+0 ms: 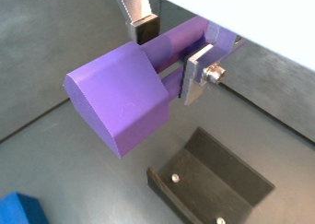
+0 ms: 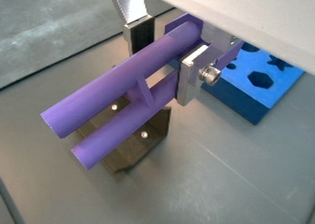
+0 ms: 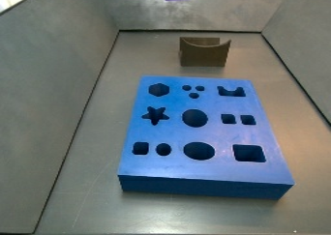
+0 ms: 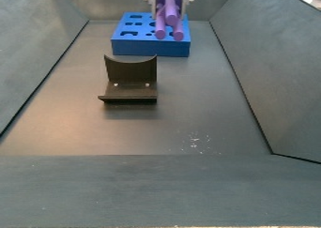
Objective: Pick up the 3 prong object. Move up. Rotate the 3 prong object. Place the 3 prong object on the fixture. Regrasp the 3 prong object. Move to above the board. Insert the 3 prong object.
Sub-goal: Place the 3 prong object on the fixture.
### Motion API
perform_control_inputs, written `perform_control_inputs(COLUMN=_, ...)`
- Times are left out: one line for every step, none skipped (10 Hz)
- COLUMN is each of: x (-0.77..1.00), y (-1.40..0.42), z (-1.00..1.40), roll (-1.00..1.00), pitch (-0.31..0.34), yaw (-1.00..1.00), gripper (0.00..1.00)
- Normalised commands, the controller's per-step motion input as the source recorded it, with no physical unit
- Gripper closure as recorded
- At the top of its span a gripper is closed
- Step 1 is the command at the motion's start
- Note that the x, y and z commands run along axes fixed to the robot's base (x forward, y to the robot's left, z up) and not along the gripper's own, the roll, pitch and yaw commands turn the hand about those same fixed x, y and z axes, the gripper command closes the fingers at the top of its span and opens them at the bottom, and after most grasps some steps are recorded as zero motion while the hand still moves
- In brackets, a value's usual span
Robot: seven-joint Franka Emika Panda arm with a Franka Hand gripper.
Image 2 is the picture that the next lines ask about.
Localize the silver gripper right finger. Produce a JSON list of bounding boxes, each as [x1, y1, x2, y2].
[[176, 23, 244, 106]]

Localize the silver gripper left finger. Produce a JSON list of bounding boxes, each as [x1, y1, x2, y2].
[[112, 0, 155, 54]]

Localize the purple three prong object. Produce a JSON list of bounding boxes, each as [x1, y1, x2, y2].
[[39, 13, 245, 171]]

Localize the blue foam shape board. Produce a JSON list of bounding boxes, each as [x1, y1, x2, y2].
[[168, 41, 307, 126]]

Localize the dark curved fixture stand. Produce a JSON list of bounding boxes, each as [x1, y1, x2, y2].
[[76, 97, 171, 173]]

